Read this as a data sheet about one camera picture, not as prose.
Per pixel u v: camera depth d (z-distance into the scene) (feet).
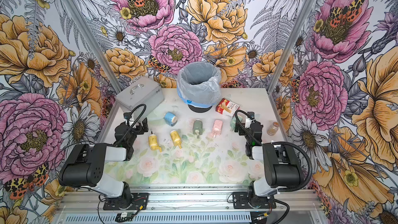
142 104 2.51
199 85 2.86
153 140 2.85
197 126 3.08
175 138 2.86
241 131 2.81
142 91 3.33
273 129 3.04
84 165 1.51
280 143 1.75
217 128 3.03
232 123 3.15
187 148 3.00
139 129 2.60
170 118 3.17
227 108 3.47
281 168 1.48
